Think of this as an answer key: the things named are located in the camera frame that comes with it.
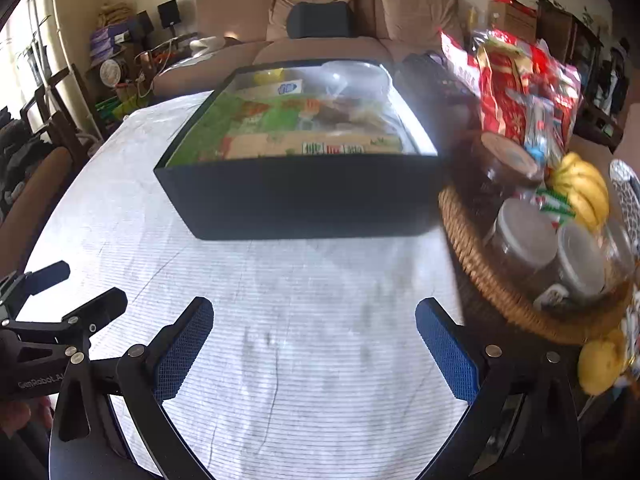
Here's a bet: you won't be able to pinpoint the tan sofa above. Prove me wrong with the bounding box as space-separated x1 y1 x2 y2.
150 0 463 106

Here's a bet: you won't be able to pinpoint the wicker tray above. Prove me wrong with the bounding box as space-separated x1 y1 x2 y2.
439 180 633 346

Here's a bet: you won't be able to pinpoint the yellow snack packet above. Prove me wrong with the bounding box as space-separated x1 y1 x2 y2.
252 67 286 86

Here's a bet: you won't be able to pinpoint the cardboard box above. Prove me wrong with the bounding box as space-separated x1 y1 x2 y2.
487 0 538 43

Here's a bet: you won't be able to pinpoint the person's left hand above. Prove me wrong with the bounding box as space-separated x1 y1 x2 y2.
0 395 53 440

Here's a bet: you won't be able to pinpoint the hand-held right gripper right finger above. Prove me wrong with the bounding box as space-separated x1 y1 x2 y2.
416 296 583 480

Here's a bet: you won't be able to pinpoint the clear glass jar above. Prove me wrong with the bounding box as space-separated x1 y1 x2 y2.
602 220 636 281

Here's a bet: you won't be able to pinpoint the green yellow bag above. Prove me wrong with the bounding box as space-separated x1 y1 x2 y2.
97 95 151 121

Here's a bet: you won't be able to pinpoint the black keyboard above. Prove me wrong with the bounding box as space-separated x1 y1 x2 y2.
400 51 476 106

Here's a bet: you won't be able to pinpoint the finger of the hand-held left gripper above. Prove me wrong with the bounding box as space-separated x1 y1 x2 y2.
5 287 128 350
0 260 71 321

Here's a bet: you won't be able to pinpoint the tan sofa back cushion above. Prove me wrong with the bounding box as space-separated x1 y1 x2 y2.
375 0 461 53

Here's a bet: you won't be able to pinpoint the grey lid jar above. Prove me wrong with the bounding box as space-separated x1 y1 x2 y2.
487 199 558 281
552 222 608 301

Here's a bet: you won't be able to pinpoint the dark blue lumbar pillow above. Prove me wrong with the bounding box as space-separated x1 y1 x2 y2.
286 2 351 40

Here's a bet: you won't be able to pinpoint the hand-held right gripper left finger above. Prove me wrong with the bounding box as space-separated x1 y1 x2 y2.
48 296 215 480

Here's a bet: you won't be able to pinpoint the black storage box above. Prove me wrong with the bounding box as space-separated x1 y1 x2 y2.
152 59 443 241

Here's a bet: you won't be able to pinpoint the brown seat chair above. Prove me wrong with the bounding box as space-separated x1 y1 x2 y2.
0 145 76 256

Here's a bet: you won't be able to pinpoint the straw woven bag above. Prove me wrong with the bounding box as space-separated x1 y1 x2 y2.
97 2 133 26

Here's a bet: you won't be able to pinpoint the black white patterned cloth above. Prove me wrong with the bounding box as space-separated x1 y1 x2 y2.
609 159 640 261

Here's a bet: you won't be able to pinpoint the clear colourful candy bag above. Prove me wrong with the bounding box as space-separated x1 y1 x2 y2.
522 95 563 166

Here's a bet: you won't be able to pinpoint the tan loose cushion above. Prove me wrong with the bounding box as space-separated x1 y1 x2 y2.
267 0 361 41

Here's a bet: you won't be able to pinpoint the purple tissue packs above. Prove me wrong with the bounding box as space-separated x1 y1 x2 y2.
90 22 133 58

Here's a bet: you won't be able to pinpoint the red patterned snack bag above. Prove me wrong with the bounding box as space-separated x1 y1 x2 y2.
477 42 536 146

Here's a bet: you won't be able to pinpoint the dark wooden cabinet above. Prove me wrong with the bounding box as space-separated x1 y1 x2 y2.
537 0 603 91

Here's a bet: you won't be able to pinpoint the bunch of bananas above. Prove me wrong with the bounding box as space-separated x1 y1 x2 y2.
547 152 611 233

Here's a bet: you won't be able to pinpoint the round white tin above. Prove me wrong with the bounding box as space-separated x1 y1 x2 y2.
99 58 121 86

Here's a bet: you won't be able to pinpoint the white striped tablecloth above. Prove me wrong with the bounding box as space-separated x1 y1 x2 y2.
15 90 473 480

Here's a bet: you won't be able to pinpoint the long beige printed box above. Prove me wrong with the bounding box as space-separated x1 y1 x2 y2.
220 132 403 158

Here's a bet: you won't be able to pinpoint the clear printed plastic container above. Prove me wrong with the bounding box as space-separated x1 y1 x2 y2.
320 60 393 106

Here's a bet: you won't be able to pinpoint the brown lid jar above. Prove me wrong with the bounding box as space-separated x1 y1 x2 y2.
467 132 543 216

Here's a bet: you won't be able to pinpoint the green label snack bag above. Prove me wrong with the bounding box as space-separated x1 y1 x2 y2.
475 30 531 76

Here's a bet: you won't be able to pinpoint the yellow fruit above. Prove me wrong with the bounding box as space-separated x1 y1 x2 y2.
577 337 626 396

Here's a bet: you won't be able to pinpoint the brown paper packet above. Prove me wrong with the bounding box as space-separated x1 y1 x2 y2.
320 102 401 136

